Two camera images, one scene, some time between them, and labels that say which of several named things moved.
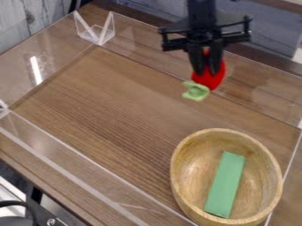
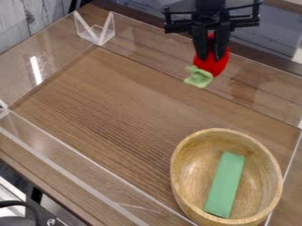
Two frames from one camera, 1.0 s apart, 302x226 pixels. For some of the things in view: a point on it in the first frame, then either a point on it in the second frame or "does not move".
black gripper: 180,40 → 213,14
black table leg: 36,195 does not move
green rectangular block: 225,184 does not move
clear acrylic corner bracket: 97,34 does not move
